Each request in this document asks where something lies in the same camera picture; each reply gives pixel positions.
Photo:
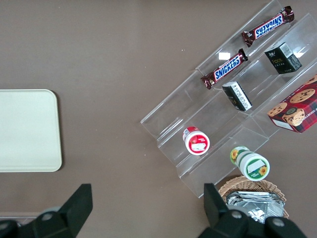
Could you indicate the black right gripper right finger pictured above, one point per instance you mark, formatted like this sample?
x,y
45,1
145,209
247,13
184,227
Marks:
x,y
218,215

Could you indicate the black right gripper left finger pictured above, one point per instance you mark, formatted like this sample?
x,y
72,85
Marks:
x,y
74,208

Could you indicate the light tan wicker basket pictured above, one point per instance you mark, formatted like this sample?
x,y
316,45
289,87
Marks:
x,y
235,184

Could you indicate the cream rectangular tray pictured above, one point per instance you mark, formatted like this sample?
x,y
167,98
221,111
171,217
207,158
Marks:
x,y
27,131

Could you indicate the silver foil packets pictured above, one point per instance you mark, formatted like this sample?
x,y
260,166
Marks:
x,y
257,204

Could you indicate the white cup with green label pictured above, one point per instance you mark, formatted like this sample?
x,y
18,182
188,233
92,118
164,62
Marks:
x,y
252,164

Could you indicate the white cup with red label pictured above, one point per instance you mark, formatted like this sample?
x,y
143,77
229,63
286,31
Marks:
x,y
196,142

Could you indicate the clear acrylic stepped shelf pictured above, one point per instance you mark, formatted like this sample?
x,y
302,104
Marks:
x,y
178,116

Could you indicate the small black carton box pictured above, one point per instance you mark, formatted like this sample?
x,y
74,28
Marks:
x,y
237,96
283,58

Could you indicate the red plaid cookie box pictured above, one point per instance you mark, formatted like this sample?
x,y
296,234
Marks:
x,y
297,109

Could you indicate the brown snickers bar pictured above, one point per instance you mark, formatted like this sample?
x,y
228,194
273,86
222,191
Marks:
x,y
268,27
226,68

